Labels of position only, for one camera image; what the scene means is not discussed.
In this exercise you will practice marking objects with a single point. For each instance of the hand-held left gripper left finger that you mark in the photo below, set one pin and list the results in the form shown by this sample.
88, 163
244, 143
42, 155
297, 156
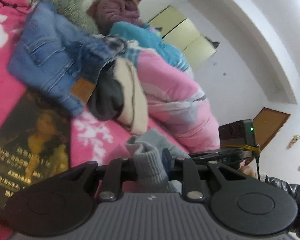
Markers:
115, 171

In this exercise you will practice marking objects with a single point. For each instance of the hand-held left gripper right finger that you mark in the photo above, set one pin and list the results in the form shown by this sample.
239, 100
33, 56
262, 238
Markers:
167, 161

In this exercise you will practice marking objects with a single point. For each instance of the grey sweatshirt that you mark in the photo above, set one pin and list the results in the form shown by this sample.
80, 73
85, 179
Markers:
150, 160

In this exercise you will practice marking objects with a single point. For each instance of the person's right forearm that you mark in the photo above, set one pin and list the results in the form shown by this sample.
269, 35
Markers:
290, 200

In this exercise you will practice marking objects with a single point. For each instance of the brown wooden door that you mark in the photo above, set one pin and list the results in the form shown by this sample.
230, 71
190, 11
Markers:
270, 127

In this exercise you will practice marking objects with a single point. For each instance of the pink floral quilt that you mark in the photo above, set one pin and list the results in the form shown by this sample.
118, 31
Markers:
175, 100

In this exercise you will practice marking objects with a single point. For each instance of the dark grey garment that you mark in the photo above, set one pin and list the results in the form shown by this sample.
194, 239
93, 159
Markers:
106, 100

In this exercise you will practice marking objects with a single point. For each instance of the beige garment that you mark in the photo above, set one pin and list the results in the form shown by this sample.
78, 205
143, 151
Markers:
135, 92

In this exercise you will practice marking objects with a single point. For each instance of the dark printed poster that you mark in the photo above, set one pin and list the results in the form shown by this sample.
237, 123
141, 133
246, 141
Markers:
35, 142

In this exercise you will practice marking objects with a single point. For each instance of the pale yellow wardrobe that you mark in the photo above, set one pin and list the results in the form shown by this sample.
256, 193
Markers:
180, 35

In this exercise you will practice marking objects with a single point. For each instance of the teal striped quilt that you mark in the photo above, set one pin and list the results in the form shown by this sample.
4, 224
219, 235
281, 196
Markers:
145, 37

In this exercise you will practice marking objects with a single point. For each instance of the grey plaid garment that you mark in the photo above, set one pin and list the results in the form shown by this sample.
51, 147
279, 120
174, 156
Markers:
115, 43

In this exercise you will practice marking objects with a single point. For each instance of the blue jeans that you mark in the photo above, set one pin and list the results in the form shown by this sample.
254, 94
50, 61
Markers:
47, 50

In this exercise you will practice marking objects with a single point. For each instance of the pink flower print blanket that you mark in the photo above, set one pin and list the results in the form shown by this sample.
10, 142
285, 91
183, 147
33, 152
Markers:
5, 80

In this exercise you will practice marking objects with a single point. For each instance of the green patterned pillow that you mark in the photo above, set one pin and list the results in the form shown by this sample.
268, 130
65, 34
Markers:
70, 2

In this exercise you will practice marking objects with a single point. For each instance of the yellow wall sticker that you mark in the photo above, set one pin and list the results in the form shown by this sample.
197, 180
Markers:
293, 142

